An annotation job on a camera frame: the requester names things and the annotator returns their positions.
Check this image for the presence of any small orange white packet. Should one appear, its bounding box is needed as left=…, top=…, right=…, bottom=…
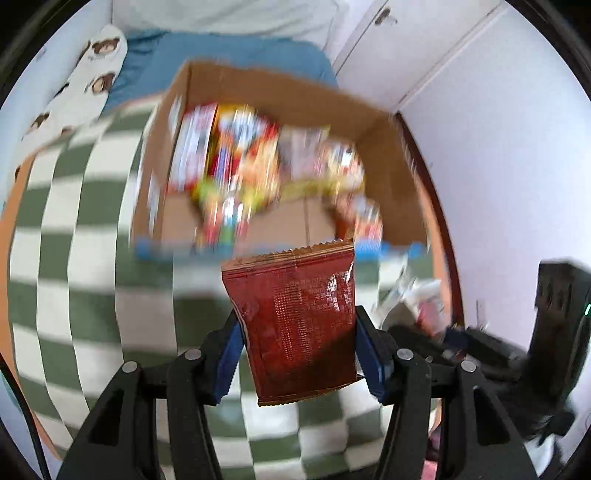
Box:
left=334, top=196, right=385, bottom=244

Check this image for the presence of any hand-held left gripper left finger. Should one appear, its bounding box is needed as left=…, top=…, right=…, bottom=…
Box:
left=55, top=309, right=244, bottom=480

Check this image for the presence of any white bear print pillow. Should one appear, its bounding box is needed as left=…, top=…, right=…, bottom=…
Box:
left=11, top=23, right=129, bottom=182

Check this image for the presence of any colourful candy bag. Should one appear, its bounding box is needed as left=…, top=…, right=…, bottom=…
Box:
left=194, top=182, right=253, bottom=248

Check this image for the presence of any black cable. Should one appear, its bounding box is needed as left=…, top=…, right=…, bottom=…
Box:
left=0, top=357, right=52, bottom=480

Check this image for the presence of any blue bed sheet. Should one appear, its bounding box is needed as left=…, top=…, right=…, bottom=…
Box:
left=100, top=29, right=341, bottom=117

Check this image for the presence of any cardboard box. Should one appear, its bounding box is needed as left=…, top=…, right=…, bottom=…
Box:
left=131, top=60, right=434, bottom=265

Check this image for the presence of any white wafer packet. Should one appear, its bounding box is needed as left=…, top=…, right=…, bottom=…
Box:
left=322, top=141, right=366, bottom=191

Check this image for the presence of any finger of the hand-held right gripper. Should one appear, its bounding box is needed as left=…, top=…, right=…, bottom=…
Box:
left=444, top=324, right=525, bottom=372
left=387, top=323, right=446, bottom=363

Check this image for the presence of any grey pillow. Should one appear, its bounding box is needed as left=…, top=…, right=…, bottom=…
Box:
left=111, top=0, right=354, bottom=45

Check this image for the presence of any yellow instant noodle packet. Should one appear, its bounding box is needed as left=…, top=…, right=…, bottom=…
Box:
left=208, top=107, right=283, bottom=208

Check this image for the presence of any long white red packet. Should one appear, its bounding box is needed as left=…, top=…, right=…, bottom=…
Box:
left=167, top=103, right=219, bottom=193

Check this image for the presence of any translucent white snack packet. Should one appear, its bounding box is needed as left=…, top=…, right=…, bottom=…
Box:
left=278, top=126, right=331, bottom=180

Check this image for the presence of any dark red snack packet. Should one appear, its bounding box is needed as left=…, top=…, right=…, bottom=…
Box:
left=220, top=239, right=358, bottom=407

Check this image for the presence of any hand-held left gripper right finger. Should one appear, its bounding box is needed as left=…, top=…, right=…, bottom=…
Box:
left=355, top=305, right=539, bottom=480

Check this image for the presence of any white door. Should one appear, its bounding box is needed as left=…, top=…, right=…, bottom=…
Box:
left=329, top=0, right=511, bottom=115

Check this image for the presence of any green white checkered mat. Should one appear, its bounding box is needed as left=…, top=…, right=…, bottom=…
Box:
left=0, top=98, right=462, bottom=480

